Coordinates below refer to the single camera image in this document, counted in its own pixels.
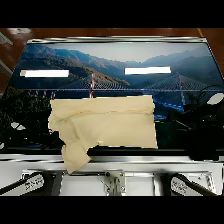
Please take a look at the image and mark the beige T-shirt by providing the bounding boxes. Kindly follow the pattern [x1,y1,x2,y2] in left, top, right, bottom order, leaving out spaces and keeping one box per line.
[47,94,159,175]

